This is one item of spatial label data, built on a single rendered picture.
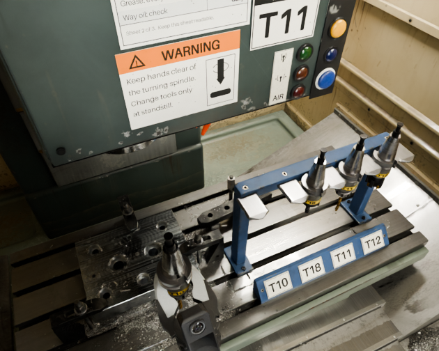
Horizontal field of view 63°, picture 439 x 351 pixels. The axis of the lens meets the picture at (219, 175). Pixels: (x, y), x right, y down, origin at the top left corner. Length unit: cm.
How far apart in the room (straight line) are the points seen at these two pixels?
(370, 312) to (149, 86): 107
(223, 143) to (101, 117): 151
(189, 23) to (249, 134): 160
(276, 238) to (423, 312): 52
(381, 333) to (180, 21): 111
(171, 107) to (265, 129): 158
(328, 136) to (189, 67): 129
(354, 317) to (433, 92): 77
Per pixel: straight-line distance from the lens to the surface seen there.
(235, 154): 188
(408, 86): 147
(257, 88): 54
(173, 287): 67
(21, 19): 41
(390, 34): 150
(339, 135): 170
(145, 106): 48
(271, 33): 50
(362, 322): 130
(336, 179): 93
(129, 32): 43
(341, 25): 56
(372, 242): 119
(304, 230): 120
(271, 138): 200
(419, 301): 139
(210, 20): 46
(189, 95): 49
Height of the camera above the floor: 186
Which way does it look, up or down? 46 degrees down
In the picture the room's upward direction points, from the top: straight up
